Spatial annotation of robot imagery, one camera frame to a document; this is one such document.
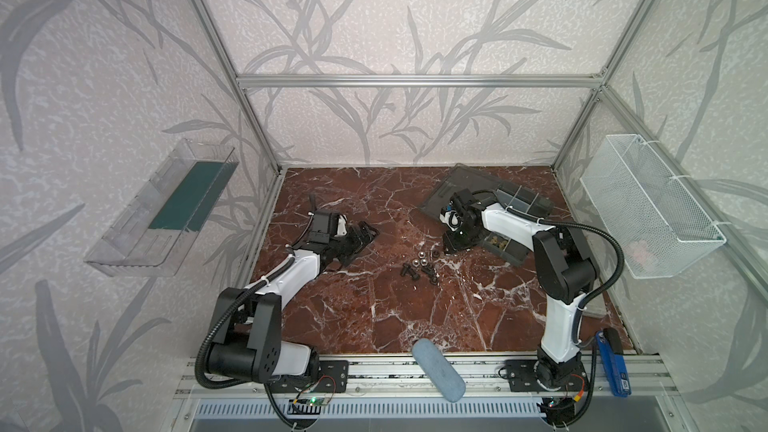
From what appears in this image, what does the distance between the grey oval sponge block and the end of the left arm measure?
0.31 m

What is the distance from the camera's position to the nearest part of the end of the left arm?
2.27ft

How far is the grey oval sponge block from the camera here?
710 millimetres
